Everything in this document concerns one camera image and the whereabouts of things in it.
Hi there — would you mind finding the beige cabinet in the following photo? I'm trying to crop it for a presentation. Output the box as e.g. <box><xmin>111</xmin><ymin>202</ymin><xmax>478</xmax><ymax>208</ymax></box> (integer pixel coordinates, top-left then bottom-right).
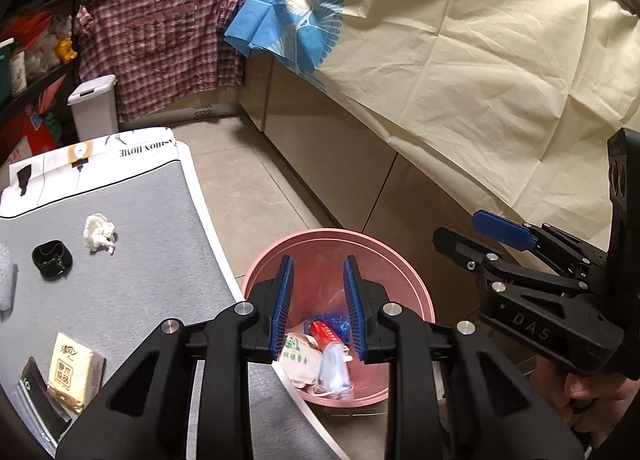
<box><xmin>240</xmin><ymin>52</ymin><xmax>516</xmax><ymax>261</ymax></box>

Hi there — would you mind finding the clear plastic packet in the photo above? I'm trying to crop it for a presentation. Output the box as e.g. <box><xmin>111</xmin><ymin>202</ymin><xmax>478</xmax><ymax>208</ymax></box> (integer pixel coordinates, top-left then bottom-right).
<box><xmin>317</xmin><ymin>342</ymin><xmax>356</xmax><ymax>398</ymax></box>

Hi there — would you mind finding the blue patterned cloth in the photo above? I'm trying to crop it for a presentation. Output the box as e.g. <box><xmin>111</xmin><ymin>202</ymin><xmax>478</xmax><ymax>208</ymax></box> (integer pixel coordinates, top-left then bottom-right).
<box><xmin>223</xmin><ymin>0</ymin><xmax>361</xmax><ymax>91</ymax></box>

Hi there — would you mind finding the beige tissue packet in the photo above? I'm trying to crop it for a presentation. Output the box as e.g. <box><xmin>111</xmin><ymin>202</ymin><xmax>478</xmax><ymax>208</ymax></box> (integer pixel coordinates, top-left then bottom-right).
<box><xmin>46</xmin><ymin>331</ymin><xmax>107</xmax><ymax>416</ymax></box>

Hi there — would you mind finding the beige cloth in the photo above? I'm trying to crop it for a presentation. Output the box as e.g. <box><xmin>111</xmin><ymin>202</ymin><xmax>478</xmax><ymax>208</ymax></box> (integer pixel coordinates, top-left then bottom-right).
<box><xmin>295</xmin><ymin>0</ymin><xmax>640</xmax><ymax>238</ymax></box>

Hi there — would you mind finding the red paper bag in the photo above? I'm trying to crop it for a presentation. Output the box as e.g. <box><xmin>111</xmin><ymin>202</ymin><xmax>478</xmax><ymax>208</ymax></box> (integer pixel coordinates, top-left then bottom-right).
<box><xmin>0</xmin><ymin>75</ymin><xmax>66</xmax><ymax>161</ymax></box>

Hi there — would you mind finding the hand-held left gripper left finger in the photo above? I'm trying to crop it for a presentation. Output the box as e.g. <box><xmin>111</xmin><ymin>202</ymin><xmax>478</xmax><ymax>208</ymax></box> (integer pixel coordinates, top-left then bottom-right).
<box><xmin>55</xmin><ymin>254</ymin><xmax>296</xmax><ymax>460</ymax></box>

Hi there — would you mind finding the grey table mat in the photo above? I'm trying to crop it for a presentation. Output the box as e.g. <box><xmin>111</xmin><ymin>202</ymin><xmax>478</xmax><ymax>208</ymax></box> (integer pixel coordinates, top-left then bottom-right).
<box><xmin>0</xmin><ymin>167</ymin><xmax>326</xmax><ymax>460</ymax></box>

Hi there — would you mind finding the white printed table cover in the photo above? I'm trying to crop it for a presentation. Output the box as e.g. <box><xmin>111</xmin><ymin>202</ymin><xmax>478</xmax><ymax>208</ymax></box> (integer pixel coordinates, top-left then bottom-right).
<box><xmin>0</xmin><ymin>126</ymin><xmax>351</xmax><ymax>460</ymax></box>

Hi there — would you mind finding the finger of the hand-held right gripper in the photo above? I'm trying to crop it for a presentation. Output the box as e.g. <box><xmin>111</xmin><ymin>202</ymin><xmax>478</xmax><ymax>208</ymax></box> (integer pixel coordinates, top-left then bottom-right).
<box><xmin>472</xmin><ymin>210</ymin><xmax>608</xmax><ymax>286</ymax></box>
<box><xmin>432</xmin><ymin>226</ymin><xmax>583</xmax><ymax>298</ymax></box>

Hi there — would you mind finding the black band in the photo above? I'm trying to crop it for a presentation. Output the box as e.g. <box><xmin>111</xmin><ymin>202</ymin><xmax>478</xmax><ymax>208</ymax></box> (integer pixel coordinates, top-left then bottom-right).
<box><xmin>31</xmin><ymin>239</ymin><xmax>75</xmax><ymax>282</ymax></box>

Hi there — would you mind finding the red packet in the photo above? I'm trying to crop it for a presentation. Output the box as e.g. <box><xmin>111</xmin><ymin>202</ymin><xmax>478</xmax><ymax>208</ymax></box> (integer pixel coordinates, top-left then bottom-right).
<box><xmin>309</xmin><ymin>319</ymin><xmax>346</xmax><ymax>347</ymax></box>

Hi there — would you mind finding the person's right hand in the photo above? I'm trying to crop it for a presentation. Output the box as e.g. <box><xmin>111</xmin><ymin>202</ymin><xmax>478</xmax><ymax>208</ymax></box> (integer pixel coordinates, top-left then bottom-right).
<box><xmin>530</xmin><ymin>367</ymin><xmax>640</xmax><ymax>443</ymax></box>

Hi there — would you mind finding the black foil wrapper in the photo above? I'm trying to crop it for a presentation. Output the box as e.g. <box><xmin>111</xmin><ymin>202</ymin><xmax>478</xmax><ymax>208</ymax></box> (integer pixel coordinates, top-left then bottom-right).
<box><xmin>15</xmin><ymin>356</ymin><xmax>73</xmax><ymax>441</ymax></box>

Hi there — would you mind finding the yellow toy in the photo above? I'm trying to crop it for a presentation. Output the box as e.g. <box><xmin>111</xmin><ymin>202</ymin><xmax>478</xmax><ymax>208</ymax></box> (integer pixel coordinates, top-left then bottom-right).
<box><xmin>55</xmin><ymin>37</ymin><xmax>78</xmax><ymax>63</ymax></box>

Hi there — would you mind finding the green storage box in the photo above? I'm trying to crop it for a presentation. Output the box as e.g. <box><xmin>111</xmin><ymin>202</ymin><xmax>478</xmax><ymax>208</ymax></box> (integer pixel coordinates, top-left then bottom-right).
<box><xmin>0</xmin><ymin>37</ymin><xmax>16</xmax><ymax>106</ymax></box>

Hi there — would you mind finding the white tissue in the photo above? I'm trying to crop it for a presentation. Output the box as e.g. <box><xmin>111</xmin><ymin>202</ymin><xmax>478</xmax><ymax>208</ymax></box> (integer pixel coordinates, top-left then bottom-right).
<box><xmin>82</xmin><ymin>212</ymin><xmax>118</xmax><ymax>255</ymax></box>

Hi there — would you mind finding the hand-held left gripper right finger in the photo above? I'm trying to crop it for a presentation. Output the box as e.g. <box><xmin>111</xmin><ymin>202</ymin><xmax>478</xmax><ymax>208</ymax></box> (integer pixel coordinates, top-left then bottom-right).
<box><xmin>342</xmin><ymin>255</ymin><xmax>586</xmax><ymax>460</ymax></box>

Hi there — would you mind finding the pink plastic bin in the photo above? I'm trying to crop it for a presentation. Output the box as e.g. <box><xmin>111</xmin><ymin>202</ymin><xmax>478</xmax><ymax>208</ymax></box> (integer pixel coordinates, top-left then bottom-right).
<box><xmin>241</xmin><ymin>227</ymin><xmax>436</xmax><ymax>408</ymax></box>

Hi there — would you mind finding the white lidded bin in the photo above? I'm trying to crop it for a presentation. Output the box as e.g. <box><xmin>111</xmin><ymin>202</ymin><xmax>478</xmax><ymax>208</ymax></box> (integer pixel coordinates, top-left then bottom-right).
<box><xmin>67</xmin><ymin>74</ymin><xmax>121</xmax><ymax>141</ymax></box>

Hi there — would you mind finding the plaid shirt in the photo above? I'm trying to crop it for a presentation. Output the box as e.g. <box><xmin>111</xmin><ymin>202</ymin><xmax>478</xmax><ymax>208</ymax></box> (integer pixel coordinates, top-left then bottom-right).
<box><xmin>75</xmin><ymin>0</ymin><xmax>253</xmax><ymax>122</ymax></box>

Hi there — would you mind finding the white paper bag green print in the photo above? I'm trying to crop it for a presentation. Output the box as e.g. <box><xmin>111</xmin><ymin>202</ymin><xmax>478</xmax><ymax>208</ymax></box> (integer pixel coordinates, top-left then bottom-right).
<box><xmin>277</xmin><ymin>332</ymin><xmax>326</xmax><ymax>388</ymax></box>

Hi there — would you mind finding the blue plastic bag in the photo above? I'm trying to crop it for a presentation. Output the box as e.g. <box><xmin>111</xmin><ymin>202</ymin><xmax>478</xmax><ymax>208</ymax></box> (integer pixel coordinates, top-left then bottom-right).
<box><xmin>300</xmin><ymin>312</ymin><xmax>353</xmax><ymax>341</ymax></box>

